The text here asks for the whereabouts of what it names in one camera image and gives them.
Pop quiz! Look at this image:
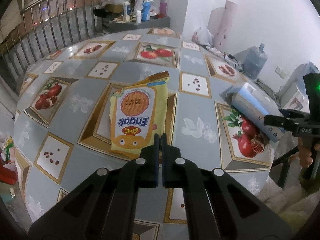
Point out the black cable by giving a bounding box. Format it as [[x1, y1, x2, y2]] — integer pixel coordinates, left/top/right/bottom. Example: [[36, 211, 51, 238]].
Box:
[[224, 52, 244, 73]]

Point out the person's right forearm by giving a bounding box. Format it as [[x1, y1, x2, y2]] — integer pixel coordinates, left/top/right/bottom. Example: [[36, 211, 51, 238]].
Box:
[[300, 175, 320, 195]]

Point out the white wall socket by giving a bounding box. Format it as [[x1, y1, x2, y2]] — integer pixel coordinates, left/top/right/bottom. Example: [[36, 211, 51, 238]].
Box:
[[275, 66, 288, 79]]

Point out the beige jacket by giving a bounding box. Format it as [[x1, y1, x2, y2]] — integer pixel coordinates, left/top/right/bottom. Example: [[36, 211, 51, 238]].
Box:
[[0, 0, 25, 43]]

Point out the grey roll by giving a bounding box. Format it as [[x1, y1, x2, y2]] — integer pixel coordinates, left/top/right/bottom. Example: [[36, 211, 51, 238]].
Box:
[[207, 7, 225, 46]]

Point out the pink patterned roll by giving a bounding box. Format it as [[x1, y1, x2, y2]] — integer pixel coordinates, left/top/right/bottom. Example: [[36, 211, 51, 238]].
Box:
[[215, 0, 238, 48]]

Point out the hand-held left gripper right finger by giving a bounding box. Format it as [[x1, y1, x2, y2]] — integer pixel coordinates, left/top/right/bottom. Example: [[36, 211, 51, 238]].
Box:
[[161, 133, 293, 240]]

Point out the grey cabinet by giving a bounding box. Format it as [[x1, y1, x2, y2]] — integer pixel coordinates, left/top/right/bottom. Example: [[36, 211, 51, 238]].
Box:
[[109, 16, 171, 33]]

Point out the white blue box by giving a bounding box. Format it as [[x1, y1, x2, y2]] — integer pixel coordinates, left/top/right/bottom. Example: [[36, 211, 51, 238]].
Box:
[[219, 82, 285, 143]]

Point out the yellow snack packet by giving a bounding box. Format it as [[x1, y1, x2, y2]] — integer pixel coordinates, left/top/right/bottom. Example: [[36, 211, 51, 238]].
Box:
[[109, 71, 170, 160]]

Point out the blue water jug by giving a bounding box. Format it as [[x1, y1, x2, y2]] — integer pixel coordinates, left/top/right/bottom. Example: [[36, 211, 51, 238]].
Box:
[[243, 43, 268, 80]]

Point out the black tripod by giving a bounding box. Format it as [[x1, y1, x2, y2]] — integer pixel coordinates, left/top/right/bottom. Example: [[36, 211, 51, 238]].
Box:
[[271, 145, 300, 189]]

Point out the person's right hand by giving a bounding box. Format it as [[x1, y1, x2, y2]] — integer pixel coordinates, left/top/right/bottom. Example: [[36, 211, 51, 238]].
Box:
[[297, 137, 320, 169]]

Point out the cream bottle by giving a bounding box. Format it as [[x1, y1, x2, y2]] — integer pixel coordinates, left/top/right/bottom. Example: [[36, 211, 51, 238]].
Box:
[[123, 0, 132, 22]]

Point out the blue bottle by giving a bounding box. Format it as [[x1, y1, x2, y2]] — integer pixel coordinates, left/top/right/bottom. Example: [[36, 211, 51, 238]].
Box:
[[142, 0, 153, 22]]

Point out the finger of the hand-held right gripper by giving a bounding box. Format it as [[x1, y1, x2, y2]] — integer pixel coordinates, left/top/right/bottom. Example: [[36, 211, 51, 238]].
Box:
[[264, 114, 300, 132], [278, 109, 310, 119]]

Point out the metal railing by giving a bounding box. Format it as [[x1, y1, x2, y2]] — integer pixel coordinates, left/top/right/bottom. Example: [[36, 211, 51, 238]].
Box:
[[0, 0, 137, 85]]

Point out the large translucent storage bag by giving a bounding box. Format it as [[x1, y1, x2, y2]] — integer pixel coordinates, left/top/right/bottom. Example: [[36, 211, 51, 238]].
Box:
[[279, 62, 320, 110]]

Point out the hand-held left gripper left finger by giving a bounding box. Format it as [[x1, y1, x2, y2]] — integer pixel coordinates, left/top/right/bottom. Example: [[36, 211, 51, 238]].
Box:
[[28, 133, 160, 240]]

